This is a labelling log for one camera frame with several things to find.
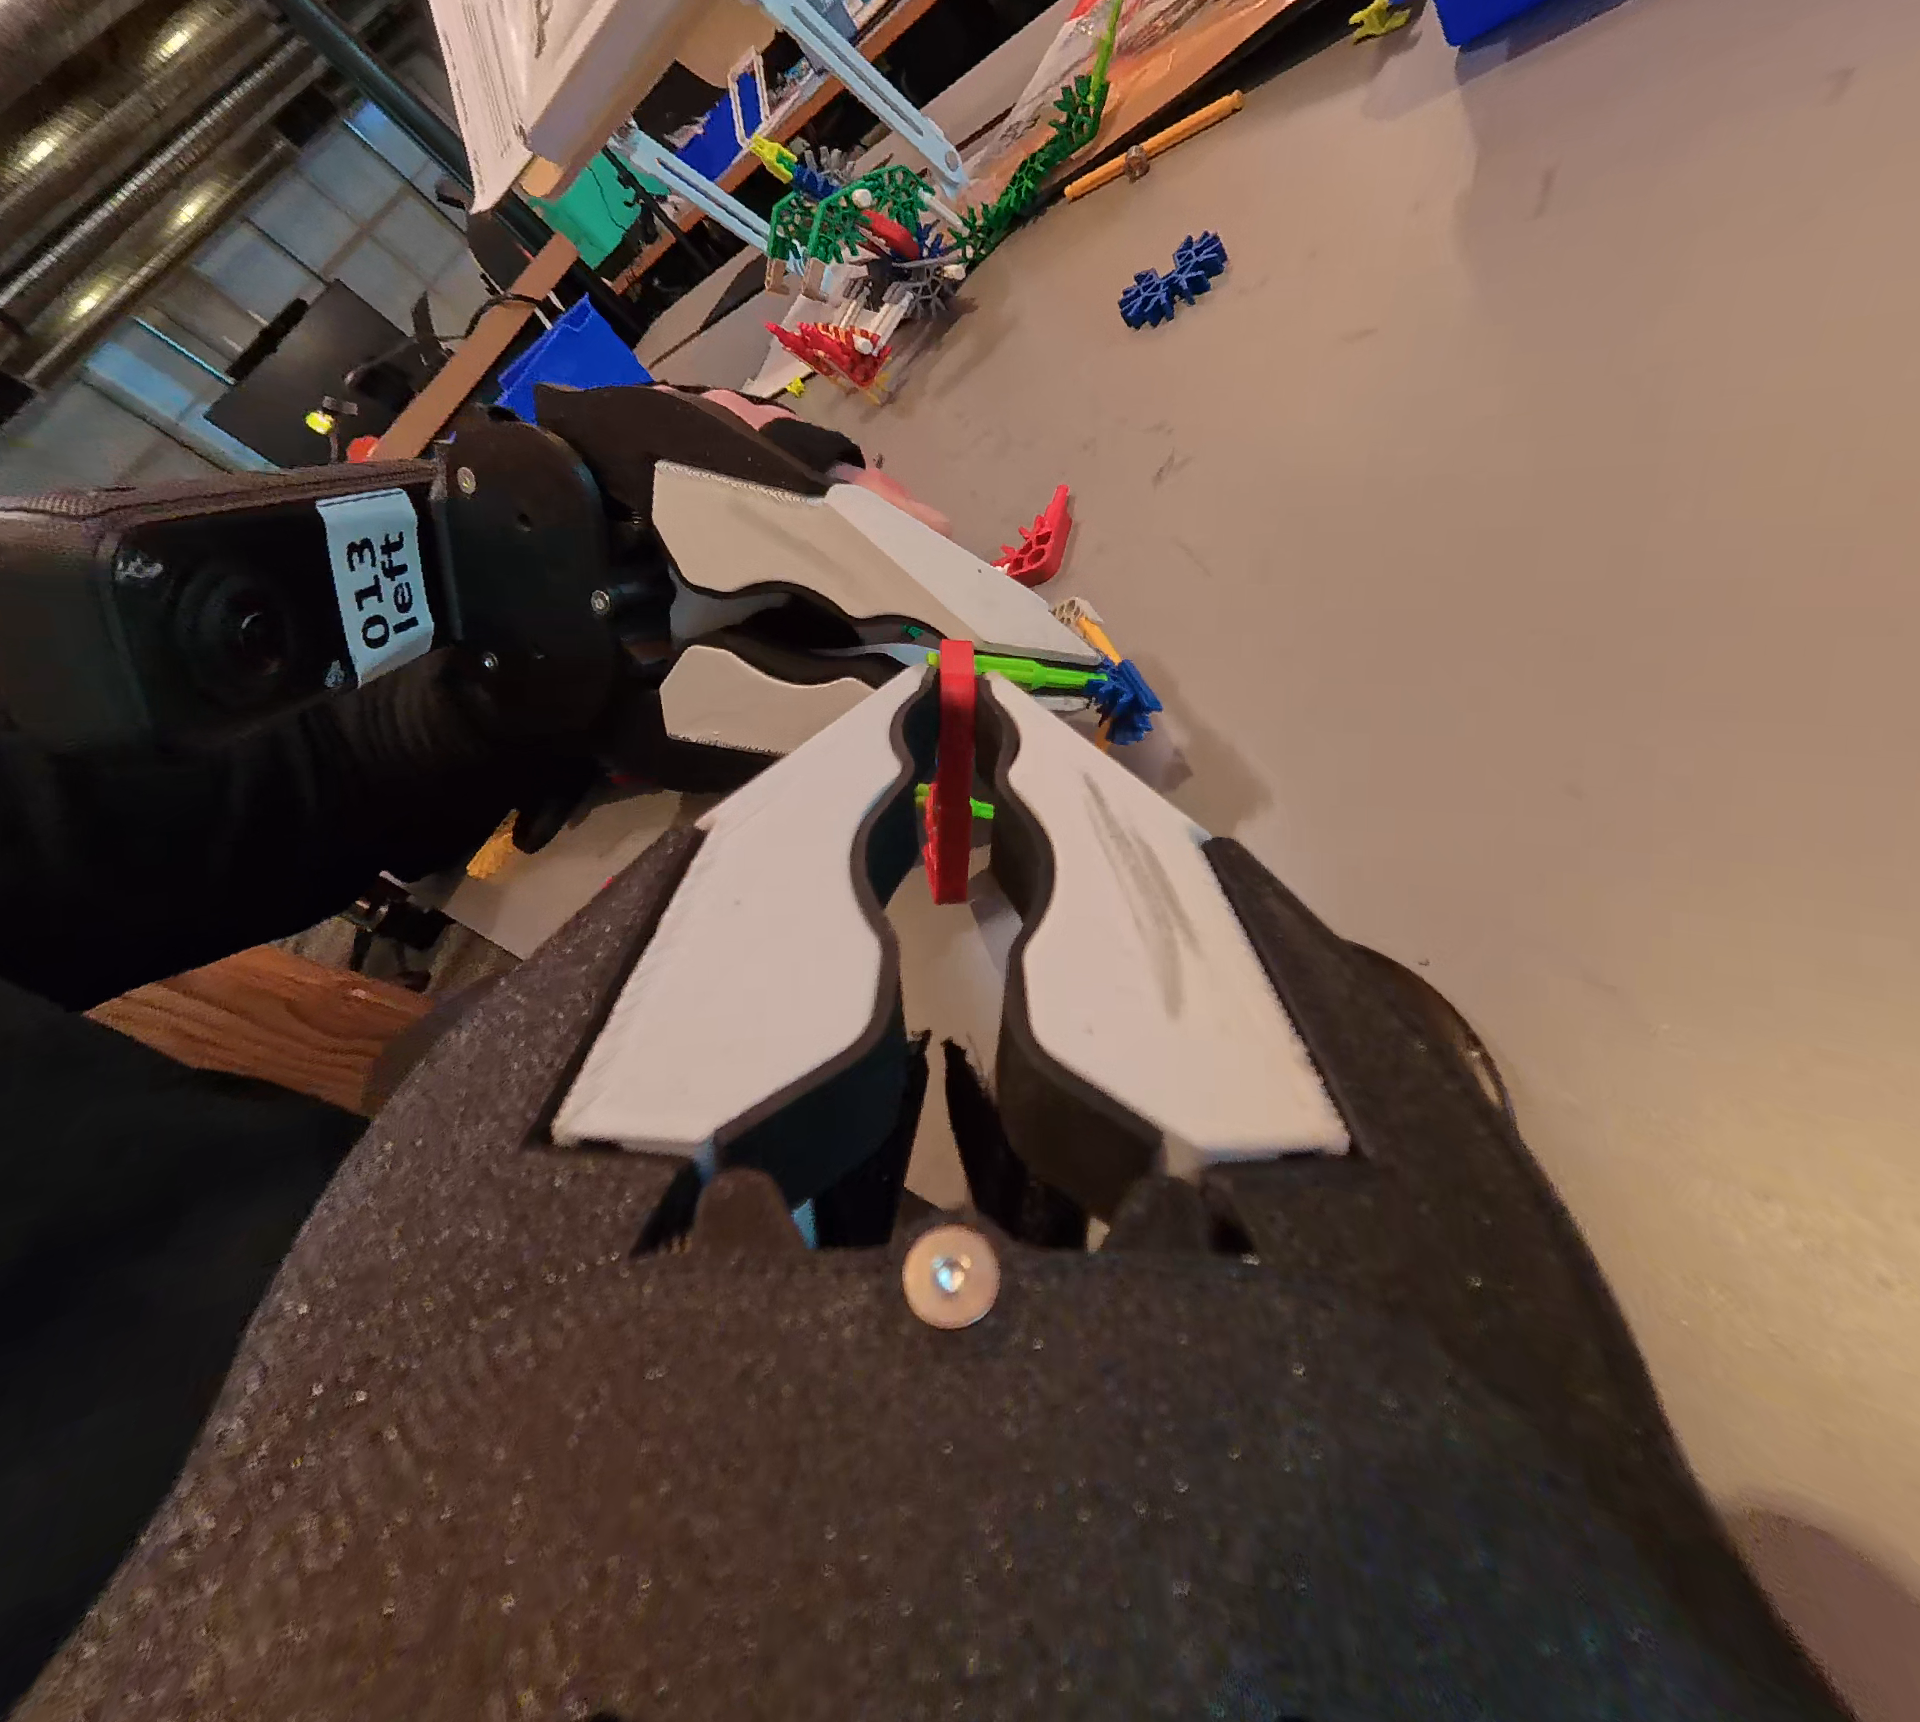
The person's torso black sweater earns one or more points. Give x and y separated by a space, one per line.
151 1226

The large black monitor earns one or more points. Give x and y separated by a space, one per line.
315 373

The person's left forearm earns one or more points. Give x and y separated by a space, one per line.
224 853

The multicolour built toy figure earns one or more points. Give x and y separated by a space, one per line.
863 237

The dark stand pole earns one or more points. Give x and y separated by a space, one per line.
300 20

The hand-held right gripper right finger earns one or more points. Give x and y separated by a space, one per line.
1185 1002

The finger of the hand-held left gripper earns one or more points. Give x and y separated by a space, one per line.
781 536
734 702

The green spiky toy piece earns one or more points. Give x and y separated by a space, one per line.
1050 141

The colourful rod connector toy model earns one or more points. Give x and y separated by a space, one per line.
1125 695

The yellow connector piece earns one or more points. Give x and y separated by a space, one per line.
1381 20

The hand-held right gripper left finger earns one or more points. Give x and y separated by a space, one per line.
720 1002

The orange toy rod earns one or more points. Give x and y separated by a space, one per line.
1185 124

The red connectors with green clip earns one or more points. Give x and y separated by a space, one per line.
955 733

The red connector with white rod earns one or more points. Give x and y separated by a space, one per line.
1039 545

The person's left hand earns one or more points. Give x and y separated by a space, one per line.
885 500

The blue snowflake connector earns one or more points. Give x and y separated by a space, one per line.
1170 283

